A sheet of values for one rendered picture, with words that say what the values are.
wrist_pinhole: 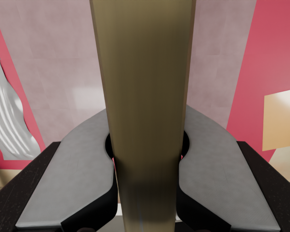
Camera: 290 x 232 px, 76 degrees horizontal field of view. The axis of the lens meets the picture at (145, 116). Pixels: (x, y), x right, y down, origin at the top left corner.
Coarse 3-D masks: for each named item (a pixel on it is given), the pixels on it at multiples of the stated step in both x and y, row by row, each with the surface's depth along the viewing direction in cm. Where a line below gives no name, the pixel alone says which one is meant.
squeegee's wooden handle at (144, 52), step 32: (96, 0) 5; (128, 0) 5; (160, 0) 5; (192, 0) 5; (96, 32) 5; (128, 32) 5; (160, 32) 5; (192, 32) 6; (128, 64) 6; (160, 64) 6; (128, 96) 6; (160, 96) 6; (128, 128) 7; (160, 128) 7; (128, 160) 8; (160, 160) 7; (128, 192) 9; (160, 192) 8; (128, 224) 10; (160, 224) 10
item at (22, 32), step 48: (0, 0) 21; (48, 0) 21; (240, 0) 20; (288, 0) 20; (0, 48) 24; (48, 48) 24; (96, 48) 24; (192, 48) 23; (240, 48) 23; (288, 48) 23
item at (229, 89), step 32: (32, 64) 25; (64, 64) 25; (96, 64) 25; (192, 64) 24; (224, 64) 24; (256, 64) 24; (288, 64) 24; (32, 96) 27; (64, 96) 27; (96, 96) 27; (192, 96) 26; (224, 96) 26; (256, 96) 26; (32, 128) 30; (64, 128) 30; (256, 128) 29; (0, 160) 34; (32, 160) 34
